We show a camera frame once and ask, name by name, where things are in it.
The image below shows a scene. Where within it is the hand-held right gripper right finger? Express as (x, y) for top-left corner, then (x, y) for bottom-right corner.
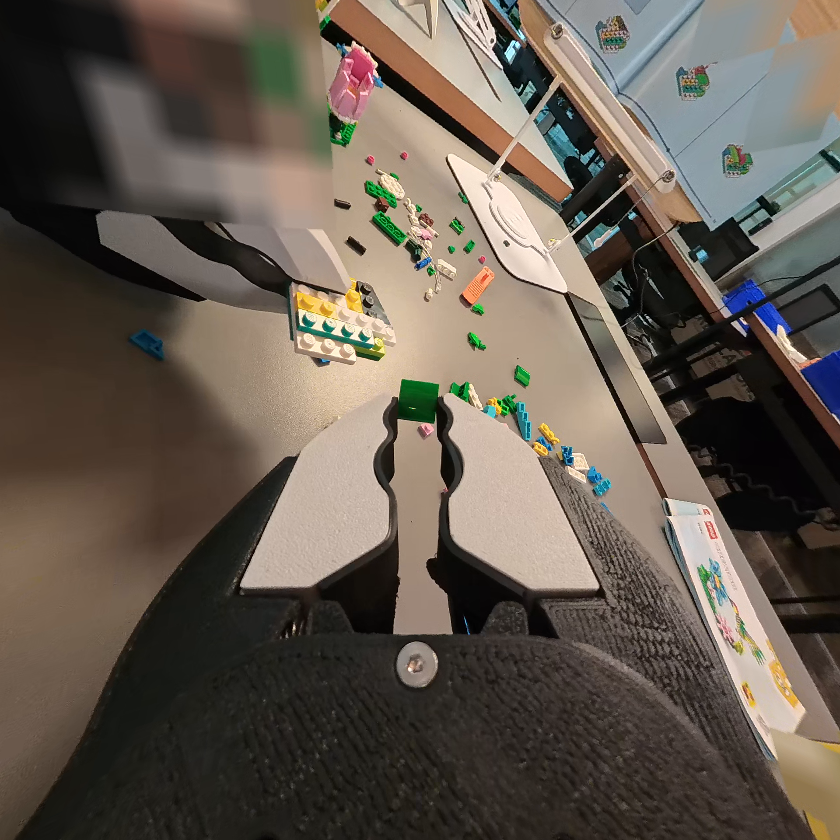
(436, 392), (602, 597)

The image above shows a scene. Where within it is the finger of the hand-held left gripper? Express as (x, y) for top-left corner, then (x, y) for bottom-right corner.
(97, 210), (293, 315)
(205, 222), (354, 293)

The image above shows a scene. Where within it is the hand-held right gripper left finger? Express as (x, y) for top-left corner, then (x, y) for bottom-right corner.
(239, 392), (400, 595)

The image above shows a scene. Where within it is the white yellow teal brick assembly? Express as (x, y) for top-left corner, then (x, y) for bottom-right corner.
(287, 278), (399, 366)

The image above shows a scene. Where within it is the green square brick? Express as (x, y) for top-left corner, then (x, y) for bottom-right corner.
(399, 378), (438, 424)

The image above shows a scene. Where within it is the white desk lamp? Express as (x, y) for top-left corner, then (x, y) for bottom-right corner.
(446, 23), (678, 294)

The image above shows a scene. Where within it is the pile of small colourful bricks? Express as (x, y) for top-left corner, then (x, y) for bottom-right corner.
(448, 381), (616, 501)

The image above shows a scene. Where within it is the green white brick cluster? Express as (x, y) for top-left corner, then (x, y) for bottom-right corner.
(365, 169), (404, 208)

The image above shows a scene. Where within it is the scatter of tiny mixed bricks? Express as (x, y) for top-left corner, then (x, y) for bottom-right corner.
(394, 197), (490, 303)

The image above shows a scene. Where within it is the orange brick separator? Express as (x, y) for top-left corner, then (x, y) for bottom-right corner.
(461, 265), (495, 307)

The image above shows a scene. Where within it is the pink flower brick model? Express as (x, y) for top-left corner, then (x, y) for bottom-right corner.
(327, 41), (384, 147)

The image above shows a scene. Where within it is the wooden edged table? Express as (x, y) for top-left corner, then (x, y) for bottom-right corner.
(328, 0), (576, 202)

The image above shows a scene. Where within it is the brick instruction booklet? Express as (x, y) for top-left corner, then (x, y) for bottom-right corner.
(661, 497), (808, 762)

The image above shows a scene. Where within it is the blue storage bin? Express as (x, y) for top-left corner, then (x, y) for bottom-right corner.
(722, 279), (793, 337)
(799, 351), (840, 422)

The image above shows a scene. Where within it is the long wooden bench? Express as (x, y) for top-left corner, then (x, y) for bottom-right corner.
(518, 0), (840, 431)

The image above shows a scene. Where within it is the white printed cloth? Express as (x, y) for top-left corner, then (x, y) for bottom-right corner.
(538, 0), (840, 227)

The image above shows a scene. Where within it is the black coiled cable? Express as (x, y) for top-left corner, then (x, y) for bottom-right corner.
(692, 449), (834, 529)

